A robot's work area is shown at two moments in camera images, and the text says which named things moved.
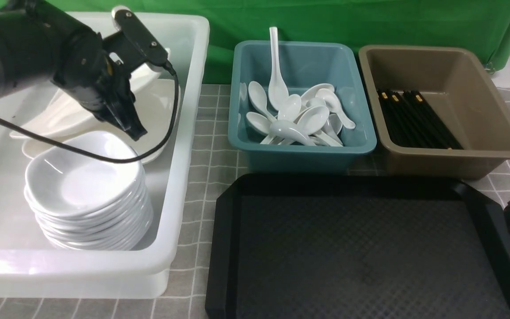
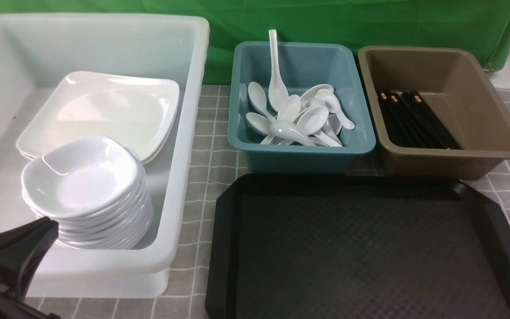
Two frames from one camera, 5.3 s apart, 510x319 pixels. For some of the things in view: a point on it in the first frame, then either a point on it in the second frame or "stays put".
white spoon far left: x=258 y=95 stays put
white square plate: x=154 y=111 → x=152 y=139
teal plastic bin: x=303 y=64 stays put
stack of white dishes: x=83 y=203 stays put
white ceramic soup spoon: x=278 y=93 stays put
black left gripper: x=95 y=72 → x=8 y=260
